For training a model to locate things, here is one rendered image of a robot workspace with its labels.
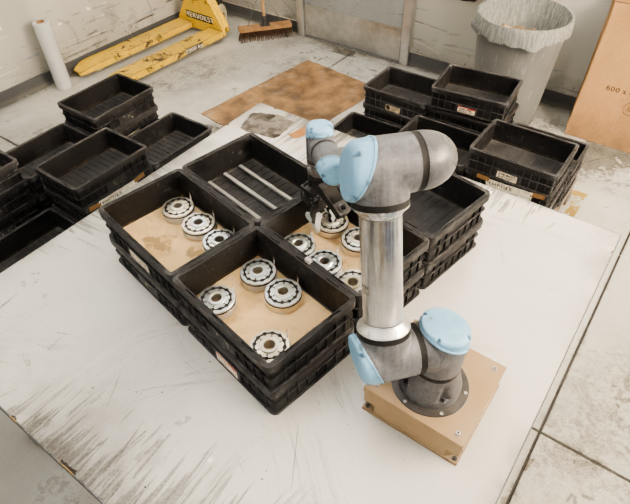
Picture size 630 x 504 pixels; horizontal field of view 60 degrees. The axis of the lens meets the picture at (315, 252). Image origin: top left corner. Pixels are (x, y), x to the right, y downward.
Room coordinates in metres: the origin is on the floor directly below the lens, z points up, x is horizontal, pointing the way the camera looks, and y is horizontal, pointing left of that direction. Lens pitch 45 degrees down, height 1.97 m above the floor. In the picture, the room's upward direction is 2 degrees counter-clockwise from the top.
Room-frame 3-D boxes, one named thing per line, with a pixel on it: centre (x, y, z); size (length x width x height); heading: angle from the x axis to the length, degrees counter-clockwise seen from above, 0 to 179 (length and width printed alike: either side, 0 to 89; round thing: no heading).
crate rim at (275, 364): (0.93, 0.14, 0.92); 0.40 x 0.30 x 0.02; 43
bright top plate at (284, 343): (0.79, 0.12, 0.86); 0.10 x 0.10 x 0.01
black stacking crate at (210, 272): (0.93, 0.14, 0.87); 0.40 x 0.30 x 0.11; 43
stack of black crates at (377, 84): (2.83, -0.54, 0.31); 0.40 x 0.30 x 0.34; 53
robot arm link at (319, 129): (1.25, -0.02, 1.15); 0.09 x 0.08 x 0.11; 14
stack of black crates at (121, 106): (2.60, 1.07, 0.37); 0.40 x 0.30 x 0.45; 143
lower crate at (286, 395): (0.93, 0.14, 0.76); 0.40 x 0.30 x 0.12; 43
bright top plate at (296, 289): (0.97, 0.09, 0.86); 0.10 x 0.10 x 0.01
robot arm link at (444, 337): (0.72, -0.27, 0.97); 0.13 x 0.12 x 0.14; 104
